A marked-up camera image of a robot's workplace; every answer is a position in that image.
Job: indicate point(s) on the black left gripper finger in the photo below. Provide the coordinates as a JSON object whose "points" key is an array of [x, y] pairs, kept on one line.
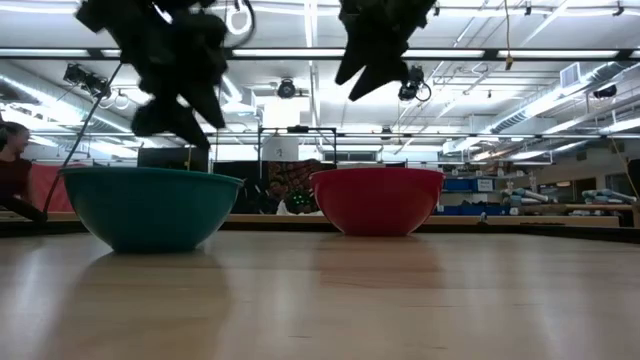
{"points": [[210, 107], [170, 122]]}

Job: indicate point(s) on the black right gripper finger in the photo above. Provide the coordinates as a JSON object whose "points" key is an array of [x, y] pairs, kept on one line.
{"points": [[352, 60], [377, 80]]}

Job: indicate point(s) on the teal plastic bowl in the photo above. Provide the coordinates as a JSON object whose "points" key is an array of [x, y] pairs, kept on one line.
{"points": [[150, 210]]}

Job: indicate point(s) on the red plastic bowl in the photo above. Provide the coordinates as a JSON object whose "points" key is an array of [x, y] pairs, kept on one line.
{"points": [[377, 202]]}

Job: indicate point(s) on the light blue robot arm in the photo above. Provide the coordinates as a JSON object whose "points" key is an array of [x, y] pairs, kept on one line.
{"points": [[525, 196], [607, 196]]}

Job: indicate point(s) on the person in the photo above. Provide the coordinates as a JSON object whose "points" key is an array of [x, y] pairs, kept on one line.
{"points": [[15, 175], [292, 182]]}

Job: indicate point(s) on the blue storage bin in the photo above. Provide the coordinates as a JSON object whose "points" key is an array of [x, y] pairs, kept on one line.
{"points": [[467, 185]]}

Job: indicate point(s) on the red fabric panel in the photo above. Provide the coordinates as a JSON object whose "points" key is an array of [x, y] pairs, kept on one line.
{"points": [[47, 187]]}

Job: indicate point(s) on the wooden background table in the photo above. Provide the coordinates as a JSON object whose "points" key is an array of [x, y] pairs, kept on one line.
{"points": [[525, 220]]}

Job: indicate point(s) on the black overhead frame bar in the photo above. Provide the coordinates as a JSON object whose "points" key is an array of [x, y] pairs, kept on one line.
{"points": [[450, 53]]}

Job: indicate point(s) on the round black ceiling camera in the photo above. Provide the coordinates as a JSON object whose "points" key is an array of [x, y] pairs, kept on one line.
{"points": [[286, 89]]}

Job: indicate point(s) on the black metal frame stand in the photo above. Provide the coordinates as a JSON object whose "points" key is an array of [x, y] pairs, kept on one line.
{"points": [[297, 130]]}

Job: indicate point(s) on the black ceiling camera mount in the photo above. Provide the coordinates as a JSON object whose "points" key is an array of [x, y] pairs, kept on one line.
{"points": [[85, 79]]}

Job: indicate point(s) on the silver ceiling air duct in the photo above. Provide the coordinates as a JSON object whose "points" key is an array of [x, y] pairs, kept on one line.
{"points": [[45, 102]]}

